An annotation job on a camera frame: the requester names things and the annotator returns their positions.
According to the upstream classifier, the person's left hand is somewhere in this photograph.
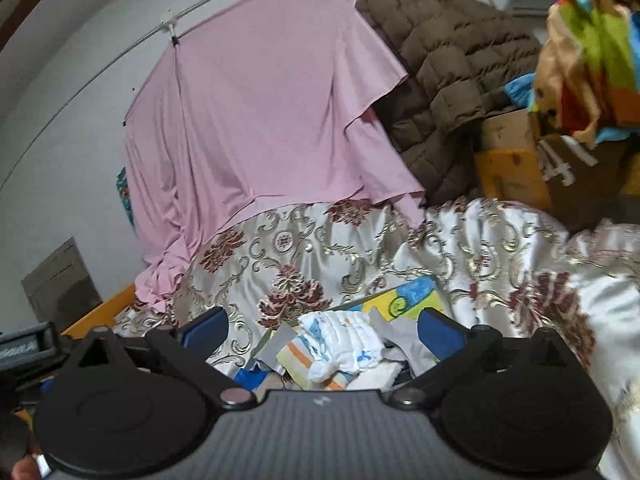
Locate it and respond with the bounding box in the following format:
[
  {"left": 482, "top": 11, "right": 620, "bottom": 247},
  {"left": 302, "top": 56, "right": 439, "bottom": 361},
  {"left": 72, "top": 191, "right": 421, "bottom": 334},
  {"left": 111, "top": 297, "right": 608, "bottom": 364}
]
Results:
[{"left": 9, "top": 452, "right": 41, "bottom": 480}]

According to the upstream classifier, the cardboard box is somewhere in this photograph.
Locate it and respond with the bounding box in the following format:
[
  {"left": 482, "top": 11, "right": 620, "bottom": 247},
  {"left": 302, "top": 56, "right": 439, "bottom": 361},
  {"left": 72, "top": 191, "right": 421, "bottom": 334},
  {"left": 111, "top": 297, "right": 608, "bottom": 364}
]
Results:
[{"left": 474, "top": 106, "right": 552, "bottom": 212}]

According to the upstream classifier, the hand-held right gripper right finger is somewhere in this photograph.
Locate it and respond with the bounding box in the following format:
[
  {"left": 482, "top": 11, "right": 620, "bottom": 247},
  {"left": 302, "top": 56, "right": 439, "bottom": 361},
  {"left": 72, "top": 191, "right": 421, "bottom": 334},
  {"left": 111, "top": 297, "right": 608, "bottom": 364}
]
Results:
[{"left": 391, "top": 308, "right": 572, "bottom": 407}]

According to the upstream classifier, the colourful wall hanging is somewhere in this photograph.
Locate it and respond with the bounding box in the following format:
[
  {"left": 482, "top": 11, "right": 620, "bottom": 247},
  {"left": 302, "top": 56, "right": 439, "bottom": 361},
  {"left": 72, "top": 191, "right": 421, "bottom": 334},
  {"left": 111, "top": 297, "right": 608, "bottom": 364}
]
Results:
[{"left": 115, "top": 166, "right": 137, "bottom": 227}]

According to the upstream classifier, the grey face mask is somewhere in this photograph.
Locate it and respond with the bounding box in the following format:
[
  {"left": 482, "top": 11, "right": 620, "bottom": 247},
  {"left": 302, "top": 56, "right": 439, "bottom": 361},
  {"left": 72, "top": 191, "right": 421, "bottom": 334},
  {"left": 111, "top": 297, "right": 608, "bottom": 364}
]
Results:
[{"left": 254, "top": 323, "right": 302, "bottom": 374}]

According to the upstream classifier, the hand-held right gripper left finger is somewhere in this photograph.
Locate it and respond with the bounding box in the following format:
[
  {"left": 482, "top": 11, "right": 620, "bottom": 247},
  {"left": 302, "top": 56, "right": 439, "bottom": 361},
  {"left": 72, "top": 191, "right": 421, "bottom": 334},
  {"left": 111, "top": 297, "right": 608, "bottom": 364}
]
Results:
[{"left": 62, "top": 306, "right": 257, "bottom": 407}]

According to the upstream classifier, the colourful satin cloth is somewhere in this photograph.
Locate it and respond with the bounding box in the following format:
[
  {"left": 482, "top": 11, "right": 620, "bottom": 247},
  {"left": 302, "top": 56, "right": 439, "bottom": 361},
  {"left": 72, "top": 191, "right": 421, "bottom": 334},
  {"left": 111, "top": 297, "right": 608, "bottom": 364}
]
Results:
[{"left": 531, "top": 0, "right": 640, "bottom": 149}]

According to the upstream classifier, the curtain wire with hook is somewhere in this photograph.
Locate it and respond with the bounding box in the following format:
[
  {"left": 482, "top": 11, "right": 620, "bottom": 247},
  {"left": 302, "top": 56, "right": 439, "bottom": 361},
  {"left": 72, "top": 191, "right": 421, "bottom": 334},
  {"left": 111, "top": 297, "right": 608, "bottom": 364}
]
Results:
[{"left": 0, "top": 0, "right": 352, "bottom": 133}]

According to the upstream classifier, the brown quilted jacket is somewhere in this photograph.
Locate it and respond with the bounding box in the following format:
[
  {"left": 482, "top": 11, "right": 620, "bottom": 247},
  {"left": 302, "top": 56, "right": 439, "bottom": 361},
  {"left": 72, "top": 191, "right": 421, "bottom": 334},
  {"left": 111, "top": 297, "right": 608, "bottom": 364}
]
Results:
[{"left": 354, "top": 0, "right": 547, "bottom": 207}]

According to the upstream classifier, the grey cloth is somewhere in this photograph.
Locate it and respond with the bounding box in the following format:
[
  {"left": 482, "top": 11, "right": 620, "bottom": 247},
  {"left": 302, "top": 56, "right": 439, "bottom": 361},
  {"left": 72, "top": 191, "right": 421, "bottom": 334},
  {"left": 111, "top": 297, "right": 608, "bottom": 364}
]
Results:
[{"left": 366, "top": 309, "right": 437, "bottom": 362}]

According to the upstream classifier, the floral satin blanket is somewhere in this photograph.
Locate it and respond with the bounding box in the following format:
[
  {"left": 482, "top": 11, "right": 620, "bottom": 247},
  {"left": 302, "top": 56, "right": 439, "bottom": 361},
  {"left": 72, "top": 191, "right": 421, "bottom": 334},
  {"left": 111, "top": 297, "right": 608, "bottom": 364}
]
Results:
[{"left": 112, "top": 195, "right": 640, "bottom": 480}]

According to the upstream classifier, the pink cloth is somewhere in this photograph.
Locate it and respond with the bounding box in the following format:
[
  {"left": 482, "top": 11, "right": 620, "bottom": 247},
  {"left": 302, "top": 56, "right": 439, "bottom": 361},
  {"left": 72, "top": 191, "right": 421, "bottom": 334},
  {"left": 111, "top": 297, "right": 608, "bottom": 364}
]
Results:
[{"left": 120, "top": 0, "right": 427, "bottom": 312}]

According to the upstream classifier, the orange wooden bed frame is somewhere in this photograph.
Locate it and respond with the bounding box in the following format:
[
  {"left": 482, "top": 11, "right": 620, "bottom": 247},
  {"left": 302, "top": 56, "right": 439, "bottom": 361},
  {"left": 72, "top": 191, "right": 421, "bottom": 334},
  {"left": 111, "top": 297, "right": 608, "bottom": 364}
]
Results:
[{"left": 59, "top": 282, "right": 139, "bottom": 342}]

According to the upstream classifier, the blue fluffy cloth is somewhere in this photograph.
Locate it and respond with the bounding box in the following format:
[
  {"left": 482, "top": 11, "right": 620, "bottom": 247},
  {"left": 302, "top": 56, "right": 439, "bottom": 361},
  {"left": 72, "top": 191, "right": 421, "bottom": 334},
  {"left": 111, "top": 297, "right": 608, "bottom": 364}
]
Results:
[{"left": 504, "top": 74, "right": 537, "bottom": 107}]

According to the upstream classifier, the dark brown printed cloth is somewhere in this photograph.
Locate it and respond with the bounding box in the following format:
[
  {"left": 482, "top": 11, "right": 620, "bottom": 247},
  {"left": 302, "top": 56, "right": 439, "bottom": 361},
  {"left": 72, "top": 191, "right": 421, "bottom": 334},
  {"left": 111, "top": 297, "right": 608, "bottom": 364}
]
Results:
[{"left": 536, "top": 131, "right": 640, "bottom": 202}]

